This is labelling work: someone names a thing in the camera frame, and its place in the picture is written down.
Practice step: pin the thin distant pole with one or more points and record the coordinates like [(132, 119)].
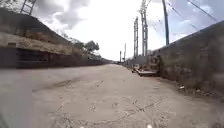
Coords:
[(125, 51), (120, 56)]

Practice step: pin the small distant tree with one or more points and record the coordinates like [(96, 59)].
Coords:
[(90, 46)]

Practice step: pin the grey concrete road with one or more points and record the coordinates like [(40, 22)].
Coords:
[(100, 96)]

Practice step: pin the flat concrete slab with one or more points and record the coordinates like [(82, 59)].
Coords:
[(146, 72)]

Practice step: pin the tall lattice pole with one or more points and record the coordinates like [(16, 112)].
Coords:
[(136, 36), (144, 33)]

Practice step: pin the robot's own part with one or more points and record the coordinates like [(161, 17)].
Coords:
[(149, 126)]

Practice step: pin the earth and scrub hillside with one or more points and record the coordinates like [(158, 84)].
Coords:
[(26, 33)]

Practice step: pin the lattice pylon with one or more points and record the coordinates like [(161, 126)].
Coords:
[(28, 6)]

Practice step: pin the dark low retaining wall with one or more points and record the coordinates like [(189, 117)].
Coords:
[(50, 60)]

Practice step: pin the long grey concrete wall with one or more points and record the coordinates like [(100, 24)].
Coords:
[(193, 56)]

